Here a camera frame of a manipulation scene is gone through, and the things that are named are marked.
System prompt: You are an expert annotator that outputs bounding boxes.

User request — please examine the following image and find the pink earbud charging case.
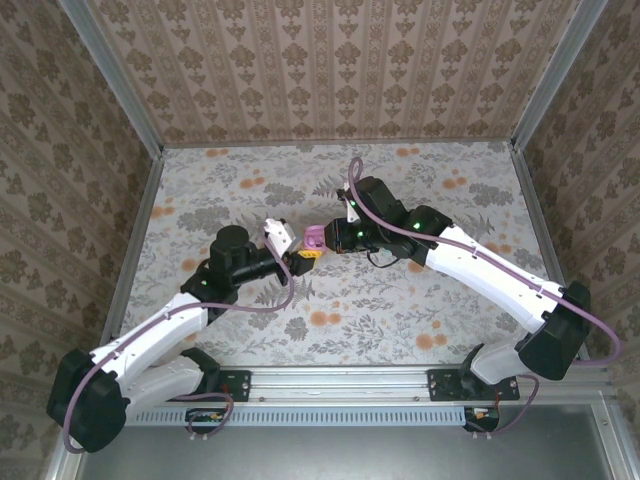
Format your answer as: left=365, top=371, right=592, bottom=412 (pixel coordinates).
left=302, top=223, right=327, bottom=251

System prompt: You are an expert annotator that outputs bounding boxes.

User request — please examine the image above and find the black connector box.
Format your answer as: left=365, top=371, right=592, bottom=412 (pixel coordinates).
left=185, top=407, right=227, bottom=435
left=463, top=405, right=502, bottom=434

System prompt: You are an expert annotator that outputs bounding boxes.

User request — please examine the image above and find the grey metal panel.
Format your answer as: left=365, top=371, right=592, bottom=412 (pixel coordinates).
left=79, top=424, right=614, bottom=480

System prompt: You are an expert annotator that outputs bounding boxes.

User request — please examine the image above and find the purple cable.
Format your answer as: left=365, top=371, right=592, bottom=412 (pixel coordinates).
left=63, top=227, right=296, bottom=455
left=347, top=156, right=624, bottom=441

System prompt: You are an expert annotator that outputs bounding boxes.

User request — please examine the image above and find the thin black cable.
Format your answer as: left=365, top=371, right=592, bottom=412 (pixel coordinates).
left=366, top=248, right=401, bottom=269

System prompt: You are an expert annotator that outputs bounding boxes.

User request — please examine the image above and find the aluminium side rail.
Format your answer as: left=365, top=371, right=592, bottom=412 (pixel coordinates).
left=99, top=148, right=167, bottom=346
left=510, top=148, right=592, bottom=364

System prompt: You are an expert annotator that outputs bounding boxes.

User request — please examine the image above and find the thin aluminium wall rail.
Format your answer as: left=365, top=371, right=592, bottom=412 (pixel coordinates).
left=160, top=141, right=516, bottom=150

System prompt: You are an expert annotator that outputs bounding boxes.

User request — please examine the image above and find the aluminium mounting rail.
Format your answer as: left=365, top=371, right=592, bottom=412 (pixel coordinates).
left=164, top=363, right=614, bottom=405

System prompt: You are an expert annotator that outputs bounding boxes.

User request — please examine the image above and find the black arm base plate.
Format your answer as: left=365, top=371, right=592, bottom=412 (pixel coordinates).
left=428, top=368, right=521, bottom=402
left=197, top=368, right=252, bottom=402

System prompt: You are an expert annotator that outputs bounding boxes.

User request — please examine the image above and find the slotted grey cable duct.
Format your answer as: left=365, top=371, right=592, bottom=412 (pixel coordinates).
left=124, top=405, right=469, bottom=427

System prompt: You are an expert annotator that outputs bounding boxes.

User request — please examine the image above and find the aluminium frame post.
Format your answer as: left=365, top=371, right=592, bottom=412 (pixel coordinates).
left=510, top=0, right=611, bottom=154
left=58, top=0, right=166, bottom=157

